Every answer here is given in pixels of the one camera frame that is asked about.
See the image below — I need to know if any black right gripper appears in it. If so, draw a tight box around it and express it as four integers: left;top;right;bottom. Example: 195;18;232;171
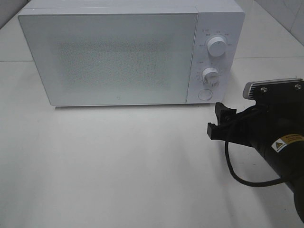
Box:
207;102;304;154

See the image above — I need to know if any round white door button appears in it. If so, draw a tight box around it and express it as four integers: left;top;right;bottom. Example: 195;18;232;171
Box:
198;89;213;101

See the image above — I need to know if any white round knob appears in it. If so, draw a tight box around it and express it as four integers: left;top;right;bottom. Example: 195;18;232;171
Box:
202;67;219;85
207;35;227;57

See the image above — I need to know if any white microwave door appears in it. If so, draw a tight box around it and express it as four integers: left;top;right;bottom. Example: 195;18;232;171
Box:
19;13;197;106

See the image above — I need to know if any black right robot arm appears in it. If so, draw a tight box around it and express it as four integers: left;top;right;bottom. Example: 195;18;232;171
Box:
207;102;304;219

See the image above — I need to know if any white microwave oven body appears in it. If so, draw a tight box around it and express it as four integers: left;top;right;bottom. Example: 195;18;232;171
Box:
18;0;245;105

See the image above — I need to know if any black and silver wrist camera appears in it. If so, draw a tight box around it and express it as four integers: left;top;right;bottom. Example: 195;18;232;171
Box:
243;78;304;105

